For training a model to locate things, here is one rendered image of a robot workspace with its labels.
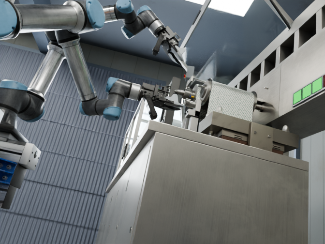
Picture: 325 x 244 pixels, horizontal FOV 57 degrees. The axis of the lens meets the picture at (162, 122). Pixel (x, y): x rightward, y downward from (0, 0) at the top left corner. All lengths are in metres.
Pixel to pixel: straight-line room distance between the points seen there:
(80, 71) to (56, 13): 0.32
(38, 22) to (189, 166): 0.69
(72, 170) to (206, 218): 3.58
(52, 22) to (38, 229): 3.67
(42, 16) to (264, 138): 0.93
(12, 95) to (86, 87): 0.33
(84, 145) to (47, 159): 0.54
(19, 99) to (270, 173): 1.11
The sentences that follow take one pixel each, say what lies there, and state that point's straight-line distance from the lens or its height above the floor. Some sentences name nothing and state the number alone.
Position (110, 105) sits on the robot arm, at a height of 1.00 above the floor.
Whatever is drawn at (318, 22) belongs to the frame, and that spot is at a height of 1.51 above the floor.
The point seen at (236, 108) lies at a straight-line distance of 1.53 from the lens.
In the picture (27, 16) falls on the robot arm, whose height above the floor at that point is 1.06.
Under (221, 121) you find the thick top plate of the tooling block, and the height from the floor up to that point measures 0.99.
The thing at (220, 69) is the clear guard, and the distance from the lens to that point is 2.32.
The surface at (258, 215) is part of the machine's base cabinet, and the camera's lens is 1.16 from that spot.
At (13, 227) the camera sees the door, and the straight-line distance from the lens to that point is 4.59.
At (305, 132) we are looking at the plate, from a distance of 1.68.
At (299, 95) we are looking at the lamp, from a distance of 1.42.
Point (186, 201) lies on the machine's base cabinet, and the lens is 1.05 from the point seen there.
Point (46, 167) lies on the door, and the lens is 4.59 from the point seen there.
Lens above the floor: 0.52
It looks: 21 degrees up
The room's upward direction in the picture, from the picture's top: 11 degrees clockwise
